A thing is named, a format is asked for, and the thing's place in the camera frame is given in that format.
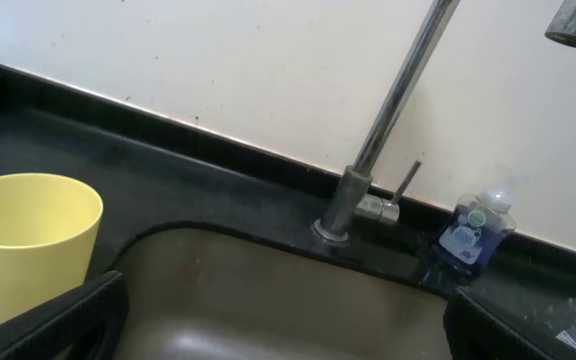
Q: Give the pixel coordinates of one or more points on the yellow cup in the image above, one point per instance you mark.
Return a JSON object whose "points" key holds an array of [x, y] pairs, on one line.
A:
{"points": [[28, 240]]}

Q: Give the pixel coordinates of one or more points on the steel tap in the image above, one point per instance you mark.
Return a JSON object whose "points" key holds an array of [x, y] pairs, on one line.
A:
{"points": [[398, 95]]}

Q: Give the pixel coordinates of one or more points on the steel sink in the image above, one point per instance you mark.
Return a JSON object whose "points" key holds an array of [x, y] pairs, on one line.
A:
{"points": [[278, 300]]}

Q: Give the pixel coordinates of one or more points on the blue soap bottle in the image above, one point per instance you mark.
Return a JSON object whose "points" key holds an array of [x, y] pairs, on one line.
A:
{"points": [[473, 235]]}

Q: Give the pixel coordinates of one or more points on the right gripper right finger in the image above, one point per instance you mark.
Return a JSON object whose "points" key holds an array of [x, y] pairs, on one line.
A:
{"points": [[493, 335]]}

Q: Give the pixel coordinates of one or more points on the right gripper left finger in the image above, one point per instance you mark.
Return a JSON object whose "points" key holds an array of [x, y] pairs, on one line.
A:
{"points": [[68, 320]]}

